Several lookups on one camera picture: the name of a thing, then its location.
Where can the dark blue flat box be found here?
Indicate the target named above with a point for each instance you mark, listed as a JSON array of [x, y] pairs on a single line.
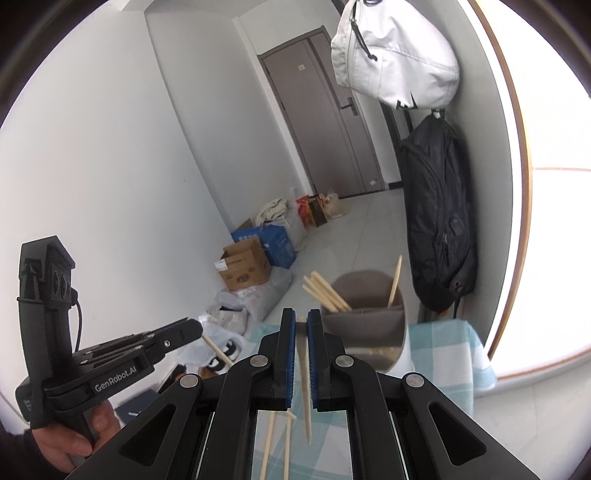
[[138, 404]]

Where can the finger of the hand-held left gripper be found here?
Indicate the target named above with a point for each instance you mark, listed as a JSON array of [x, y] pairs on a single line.
[[175, 334]]

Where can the grey utensil holder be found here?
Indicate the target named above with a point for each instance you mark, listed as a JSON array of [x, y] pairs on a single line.
[[364, 318]]

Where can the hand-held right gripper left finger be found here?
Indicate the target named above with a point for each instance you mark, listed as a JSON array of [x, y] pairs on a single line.
[[291, 360]]

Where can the black backpack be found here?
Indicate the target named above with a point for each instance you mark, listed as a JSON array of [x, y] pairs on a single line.
[[438, 212]]

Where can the beige bag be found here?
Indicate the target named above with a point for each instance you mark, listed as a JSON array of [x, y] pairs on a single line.
[[334, 205]]

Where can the white hanging bag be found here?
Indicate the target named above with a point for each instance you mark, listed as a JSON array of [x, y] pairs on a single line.
[[397, 55]]

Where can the white cloth bundle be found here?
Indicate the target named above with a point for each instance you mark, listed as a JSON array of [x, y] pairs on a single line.
[[272, 211]]

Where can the plastic bag with slippers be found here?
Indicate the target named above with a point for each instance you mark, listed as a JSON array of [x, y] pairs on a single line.
[[217, 334]]

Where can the grey brown door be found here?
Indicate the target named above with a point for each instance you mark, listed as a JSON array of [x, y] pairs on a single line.
[[318, 115]]

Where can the brown cardboard box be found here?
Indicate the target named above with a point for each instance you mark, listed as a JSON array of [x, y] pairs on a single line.
[[242, 267]]

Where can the dark brown box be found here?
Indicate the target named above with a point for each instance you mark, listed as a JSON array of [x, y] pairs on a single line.
[[317, 211]]

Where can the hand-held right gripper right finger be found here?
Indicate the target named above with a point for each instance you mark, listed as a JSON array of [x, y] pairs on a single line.
[[311, 360]]

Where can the person's left hand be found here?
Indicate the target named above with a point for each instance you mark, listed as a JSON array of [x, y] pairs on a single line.
[[60, 445]]

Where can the tall white plastic bag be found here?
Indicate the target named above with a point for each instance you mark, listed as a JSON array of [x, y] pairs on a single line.
[[295, 228]]

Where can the blue cardboard box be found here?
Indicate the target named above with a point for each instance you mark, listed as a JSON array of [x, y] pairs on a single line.
[[279, 247]]

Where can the checkered blue tablecloth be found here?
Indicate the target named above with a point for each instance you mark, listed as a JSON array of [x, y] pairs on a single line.
[[443, 350]]

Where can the red bag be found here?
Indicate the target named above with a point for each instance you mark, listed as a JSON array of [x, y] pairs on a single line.
[[303, 210]]

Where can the crumpled white plastic bag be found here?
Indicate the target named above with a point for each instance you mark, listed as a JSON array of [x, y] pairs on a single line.
[[268, 295]]

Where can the wooden window frame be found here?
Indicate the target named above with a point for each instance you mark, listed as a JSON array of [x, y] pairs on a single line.
[[558, 169]]

